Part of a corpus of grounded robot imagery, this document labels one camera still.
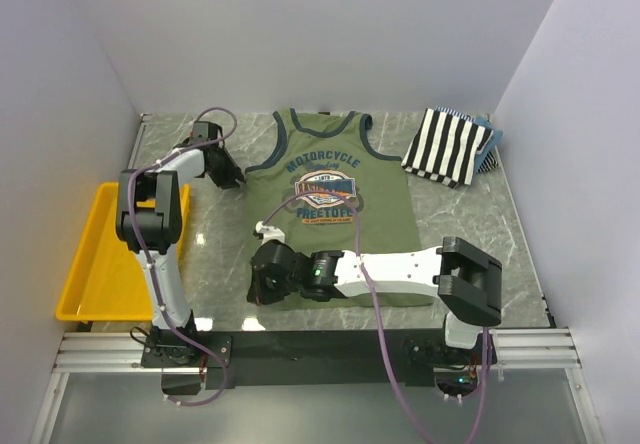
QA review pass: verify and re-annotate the blue striped folded garment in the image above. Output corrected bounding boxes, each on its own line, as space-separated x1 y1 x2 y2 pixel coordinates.
435 106 500 174

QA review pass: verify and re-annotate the yellow plastic tray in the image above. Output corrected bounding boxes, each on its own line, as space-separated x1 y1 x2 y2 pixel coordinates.
54 181 193 323

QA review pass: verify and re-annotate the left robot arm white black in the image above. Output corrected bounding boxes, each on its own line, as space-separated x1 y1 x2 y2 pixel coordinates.
115 119 244 366

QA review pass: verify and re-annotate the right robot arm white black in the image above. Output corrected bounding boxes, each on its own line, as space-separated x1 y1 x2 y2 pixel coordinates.
247 237 502 363

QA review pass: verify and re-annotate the black base crossbar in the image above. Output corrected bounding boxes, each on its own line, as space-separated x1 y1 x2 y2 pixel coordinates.
140 327 501 396

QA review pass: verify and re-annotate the black white striped folded top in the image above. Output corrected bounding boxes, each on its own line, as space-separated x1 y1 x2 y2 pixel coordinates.
401 108 491 189

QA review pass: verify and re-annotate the olive green tank top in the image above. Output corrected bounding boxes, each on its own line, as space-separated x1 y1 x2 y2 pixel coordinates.
243 107 434 311

